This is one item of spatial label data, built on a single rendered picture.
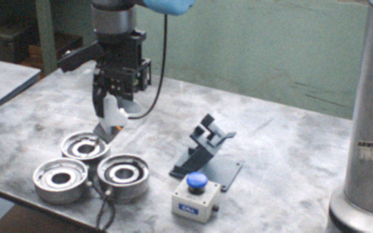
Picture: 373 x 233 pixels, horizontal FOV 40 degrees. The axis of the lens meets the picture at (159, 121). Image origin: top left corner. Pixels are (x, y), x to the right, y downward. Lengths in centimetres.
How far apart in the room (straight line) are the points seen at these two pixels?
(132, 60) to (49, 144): 39
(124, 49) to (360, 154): 44
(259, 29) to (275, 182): 156
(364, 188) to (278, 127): 64
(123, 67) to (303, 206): 44
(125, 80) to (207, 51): 184
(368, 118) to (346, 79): 197
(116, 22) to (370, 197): 47
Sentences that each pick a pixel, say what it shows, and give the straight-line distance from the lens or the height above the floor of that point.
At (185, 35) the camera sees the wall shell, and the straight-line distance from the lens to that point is 272.
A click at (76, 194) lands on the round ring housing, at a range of 100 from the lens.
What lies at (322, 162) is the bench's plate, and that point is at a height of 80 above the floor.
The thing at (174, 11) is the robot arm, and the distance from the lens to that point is 75.
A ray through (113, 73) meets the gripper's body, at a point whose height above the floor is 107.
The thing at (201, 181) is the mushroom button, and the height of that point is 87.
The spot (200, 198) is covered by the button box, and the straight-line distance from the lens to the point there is 95.
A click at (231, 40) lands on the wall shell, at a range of 263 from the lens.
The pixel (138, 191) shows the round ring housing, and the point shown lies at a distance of 100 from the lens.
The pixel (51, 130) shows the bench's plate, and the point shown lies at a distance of 124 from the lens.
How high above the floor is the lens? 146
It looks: 32 degrees down
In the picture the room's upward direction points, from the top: straight up
